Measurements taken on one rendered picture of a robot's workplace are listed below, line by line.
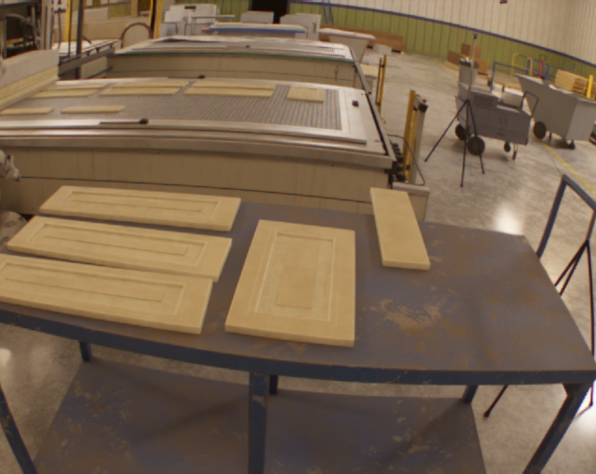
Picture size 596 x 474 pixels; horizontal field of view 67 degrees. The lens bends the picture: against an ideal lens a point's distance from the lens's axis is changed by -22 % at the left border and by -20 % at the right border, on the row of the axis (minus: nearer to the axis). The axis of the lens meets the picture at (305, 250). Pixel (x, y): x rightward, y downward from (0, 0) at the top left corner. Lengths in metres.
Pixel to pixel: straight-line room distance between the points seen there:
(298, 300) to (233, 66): 6.05
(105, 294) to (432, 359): 0.73
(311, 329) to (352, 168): 1.98
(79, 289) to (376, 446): 1.18
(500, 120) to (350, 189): 3.87
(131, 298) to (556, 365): 0.98
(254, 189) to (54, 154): 1.35
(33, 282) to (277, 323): 0.61
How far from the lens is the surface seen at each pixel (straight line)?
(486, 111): 6.59
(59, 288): 1.28
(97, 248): 1.43
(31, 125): 3.61
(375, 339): 1.16
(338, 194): 3.08
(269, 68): 7.06
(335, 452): 1.89
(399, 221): 1.65
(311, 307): 1.20
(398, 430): 2.01
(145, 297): 1.21
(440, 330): 1.23
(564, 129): 8.64
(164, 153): 3.14
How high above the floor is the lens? 1.72
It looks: 28 degrees down
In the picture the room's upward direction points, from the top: 6 degrees clockwise
